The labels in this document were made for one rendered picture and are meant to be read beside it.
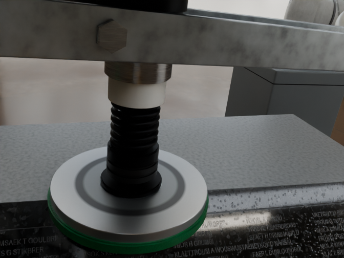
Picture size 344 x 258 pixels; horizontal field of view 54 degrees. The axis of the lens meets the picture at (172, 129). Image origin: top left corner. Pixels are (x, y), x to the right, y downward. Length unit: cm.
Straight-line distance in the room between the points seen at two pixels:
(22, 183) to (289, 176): 46
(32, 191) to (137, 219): 20
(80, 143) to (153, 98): 31
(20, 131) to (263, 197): 48
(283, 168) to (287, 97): 94
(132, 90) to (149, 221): 15
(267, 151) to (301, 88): 91
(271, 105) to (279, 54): 114
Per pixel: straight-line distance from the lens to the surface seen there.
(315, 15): 170
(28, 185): 56
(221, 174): 61
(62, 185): 47
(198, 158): 65
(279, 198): 62
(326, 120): 179
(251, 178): 62
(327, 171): 72
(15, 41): 32
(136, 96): 38
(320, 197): 66
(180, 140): 71
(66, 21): 32
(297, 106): 165
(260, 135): 80
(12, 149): 67
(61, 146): 66
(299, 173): 68
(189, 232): 43
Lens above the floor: 111
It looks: 24 degrees down
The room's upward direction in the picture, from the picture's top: 6 degrees clockwise
